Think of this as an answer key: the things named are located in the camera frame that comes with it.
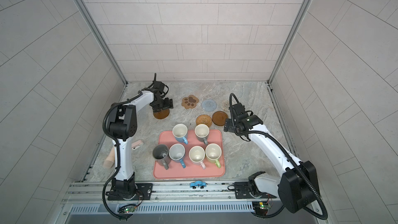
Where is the white mug green handle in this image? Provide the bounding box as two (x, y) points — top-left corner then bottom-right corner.
(205, 144), (222, 168)

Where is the blue knitted round coaster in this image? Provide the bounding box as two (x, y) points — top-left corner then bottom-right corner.
(202, 99), (217, 112)

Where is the beige wooden cylinder object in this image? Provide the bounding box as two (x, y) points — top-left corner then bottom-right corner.
(103, 147), (116, 169)

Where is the small blue toy car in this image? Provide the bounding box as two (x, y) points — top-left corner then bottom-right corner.
(190, 180), (207, 189)

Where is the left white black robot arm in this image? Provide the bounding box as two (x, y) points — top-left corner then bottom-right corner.
(103, 79), (174, 200)

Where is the right circuit board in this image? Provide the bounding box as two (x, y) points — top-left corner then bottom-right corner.
(252, 202), (272, 216)

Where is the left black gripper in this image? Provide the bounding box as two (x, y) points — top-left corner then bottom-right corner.
(153, 97), (174, 113)

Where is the pink rectangular tray mat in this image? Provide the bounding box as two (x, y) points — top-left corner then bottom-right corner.
(153, 129), (226, 180)

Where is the aluminium mounting rail frame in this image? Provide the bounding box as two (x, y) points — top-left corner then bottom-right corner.
(61, 179), (280, 204)

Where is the left circuit board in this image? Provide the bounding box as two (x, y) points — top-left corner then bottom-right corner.
(118, 204), (136, 214)

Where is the grey mug blue handle front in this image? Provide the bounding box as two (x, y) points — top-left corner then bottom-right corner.
(169, 144), (186, 169)

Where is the white mug pink handle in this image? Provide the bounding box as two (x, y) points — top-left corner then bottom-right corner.
(189, 146), (206, 170)

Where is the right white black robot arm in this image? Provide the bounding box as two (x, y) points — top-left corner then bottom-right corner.
(224, 98), (328, 220)

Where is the dark grey mug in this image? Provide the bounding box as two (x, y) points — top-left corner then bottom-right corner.
(152, 144), (171, 170)

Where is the pink small object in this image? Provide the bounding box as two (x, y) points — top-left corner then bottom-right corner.
(131, 140), (144, 150)

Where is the circuit board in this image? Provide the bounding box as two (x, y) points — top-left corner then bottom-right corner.
(252, 202), (272, 216)
(118, 204), (136, 214)

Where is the cork paw print coaster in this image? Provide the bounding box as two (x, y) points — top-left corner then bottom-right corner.
(181, 95), (199, 109)

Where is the multicolour knitted round coaster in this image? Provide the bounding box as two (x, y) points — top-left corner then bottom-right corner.
(220, 99), (230, 112)

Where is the brown wooden round coaster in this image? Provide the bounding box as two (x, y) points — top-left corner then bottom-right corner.
(153, 109), (170, 120)
(212, 111), (229, 126)

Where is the white mug blue handle rear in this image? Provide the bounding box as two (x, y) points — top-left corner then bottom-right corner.
(172, 123), (188, 145)

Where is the woven rattan round coaster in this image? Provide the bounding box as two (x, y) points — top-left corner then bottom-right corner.
(195, 115), (212, 128)

